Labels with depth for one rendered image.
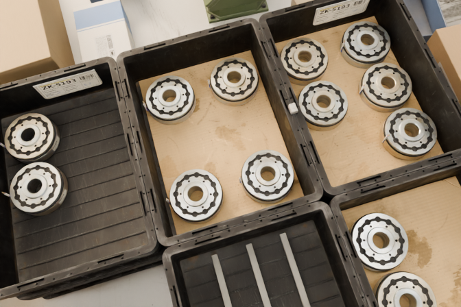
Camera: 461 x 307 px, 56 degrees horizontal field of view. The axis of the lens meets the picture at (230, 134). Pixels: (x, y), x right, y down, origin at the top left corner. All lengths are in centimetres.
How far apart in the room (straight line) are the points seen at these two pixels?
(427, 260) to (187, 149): 51
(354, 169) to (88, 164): 54
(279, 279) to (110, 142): 44
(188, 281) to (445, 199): 52
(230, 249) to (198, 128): 26
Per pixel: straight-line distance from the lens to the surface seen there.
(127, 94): 87
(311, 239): 86
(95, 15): 116
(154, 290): 99
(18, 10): 109
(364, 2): 102
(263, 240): 85
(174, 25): 121
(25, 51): 102
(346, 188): 78
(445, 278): 92
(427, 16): 128
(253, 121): 91
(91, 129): 96
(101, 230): 90
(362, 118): 95
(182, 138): 91
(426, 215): 92
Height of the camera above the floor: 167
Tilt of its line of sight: 69 degrees down
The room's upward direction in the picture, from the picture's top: 5 degrees counter-clockwise
